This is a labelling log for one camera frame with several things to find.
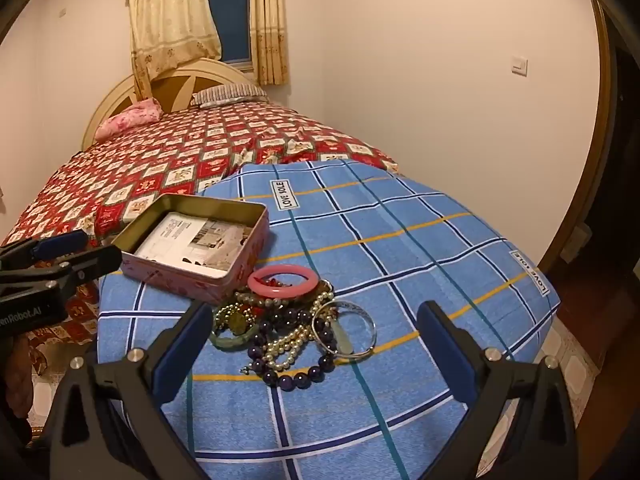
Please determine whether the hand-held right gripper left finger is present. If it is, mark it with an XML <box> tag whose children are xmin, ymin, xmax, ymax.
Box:
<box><xmin>47</xmin><ymin>302</ymin><xmax>216</xmax><ymax>480</ymax></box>

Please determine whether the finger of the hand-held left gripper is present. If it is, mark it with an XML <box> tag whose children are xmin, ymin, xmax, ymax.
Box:
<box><xmin>0</xmin><ymin>229</ymin><xmax>88</xmax><ymax>273</ymax></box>
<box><xmin>27</xmin><ymin>244</ymin><xmax>123</xmax><ymax>292</ymax></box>

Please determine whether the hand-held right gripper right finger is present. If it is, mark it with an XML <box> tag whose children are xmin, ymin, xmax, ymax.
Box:
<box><xmin>416</xmin><ymin>301</ymin><xmax>581</xmax><ymax>480</ymax></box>

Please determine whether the gold pendant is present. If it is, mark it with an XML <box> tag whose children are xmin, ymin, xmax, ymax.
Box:
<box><xmin>220</xmin><ymin>310</ymin><xmax>251</xmax><ymax>336</ymax></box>

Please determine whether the pink tin box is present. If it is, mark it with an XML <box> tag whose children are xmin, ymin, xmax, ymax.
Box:
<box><xmin>111</xmin><ymin>193</ymin><xmax>271</xmax><ymax>307</ymax></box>

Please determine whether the pearl necklace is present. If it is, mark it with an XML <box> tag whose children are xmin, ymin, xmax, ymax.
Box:
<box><xmin>257</xmin><ymin>305</ymin><xmax>337</xmax><ymax>368</ymax></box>

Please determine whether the purple bead bracelet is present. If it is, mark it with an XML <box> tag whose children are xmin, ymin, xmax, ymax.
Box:
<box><xmin>247</xmin><ymin>305</ymin><xmax>341</xmax><ymax>390</ymax></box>

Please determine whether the person's left hand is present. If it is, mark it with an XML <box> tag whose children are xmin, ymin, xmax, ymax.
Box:
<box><xmin>0</xmin><ymin>335</ymin><xmax>34</xmax><ymax>411</ymax></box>

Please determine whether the green jade bangle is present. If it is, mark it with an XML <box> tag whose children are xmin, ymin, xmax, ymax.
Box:
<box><xmin>210</xmin><ymin>327</ymin><xmax>261</xmax><ymax>352</ymax></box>

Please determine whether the silver bangle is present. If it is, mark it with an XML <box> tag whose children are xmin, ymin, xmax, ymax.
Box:
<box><xmin>312</xmin><ymin>301</ymin><xmax>377</xmax><ymax>359</ymax></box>

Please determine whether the blue checked cloth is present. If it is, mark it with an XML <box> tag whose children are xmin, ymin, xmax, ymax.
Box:
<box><xmin>95</xmin><ymin>159</ymin><xmax>562</xmax><ymax>480</ymax></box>

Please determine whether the pink bangle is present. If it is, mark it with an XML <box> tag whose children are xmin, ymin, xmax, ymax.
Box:
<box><xmin>247</xmin><ymin>266</ymin><xmax>320</xmax><ymax>302</ymax></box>

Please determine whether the printed paper sheet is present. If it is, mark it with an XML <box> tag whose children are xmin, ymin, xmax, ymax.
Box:
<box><xmin>134</xmin><ymin>212</ymin><xmax>253</xmax><ymax>277</ymax></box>

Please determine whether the pink floral pillow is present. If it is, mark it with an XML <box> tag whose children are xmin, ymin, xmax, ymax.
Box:
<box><xmin>94</xmin><ymin>99</ymin><xmax>162</xmax><ymax>142</ymax></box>

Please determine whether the red patterned bedsheet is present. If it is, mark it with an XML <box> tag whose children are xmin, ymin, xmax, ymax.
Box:
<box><xmin>0</xmin><ymin>101</ymin><xmax>401</xmax><ymax>376</ymax></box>

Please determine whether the cream wooden headboard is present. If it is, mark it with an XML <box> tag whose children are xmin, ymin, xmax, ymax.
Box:
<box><xmin>81</xmin><ymin>57</ymin><xmax>256</xmax><ymax>153</ymax></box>

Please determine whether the striped pillow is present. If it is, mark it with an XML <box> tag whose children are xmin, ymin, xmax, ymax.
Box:
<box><xmin>190</xmin><ymin>84</ymin><xmax>269</xmax><ymax>109</ymax></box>

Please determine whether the wide floral beige curtain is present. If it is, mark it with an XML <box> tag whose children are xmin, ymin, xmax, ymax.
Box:
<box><xmin>125</xmin><ymin>0</ymin><xmax>223</xmax><ymax>101</ymax></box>

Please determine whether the window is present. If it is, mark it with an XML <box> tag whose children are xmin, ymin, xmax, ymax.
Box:
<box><xmin>205</xmin><ymin>0</ymin><xmax>253</xmax><ymax>72</ymax></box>

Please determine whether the narrow floral beige curtain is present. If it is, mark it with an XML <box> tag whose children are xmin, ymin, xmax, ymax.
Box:
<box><xmin>248</xmin><ymin>0</ymin><xmax>290</xmax><ymax>87</ymax></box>

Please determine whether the white wall socket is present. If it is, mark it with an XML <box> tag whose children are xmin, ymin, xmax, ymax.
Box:
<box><xmin>562</xmin><ymin>227</ymin><xmax>591</xmax><ymax>261</ymax></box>

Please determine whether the wooden door frame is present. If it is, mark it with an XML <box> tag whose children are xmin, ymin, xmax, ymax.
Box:
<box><xmin>537</xmin><ymin>0</ymin><xmax>618</xmax><ymax>281</ymax></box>

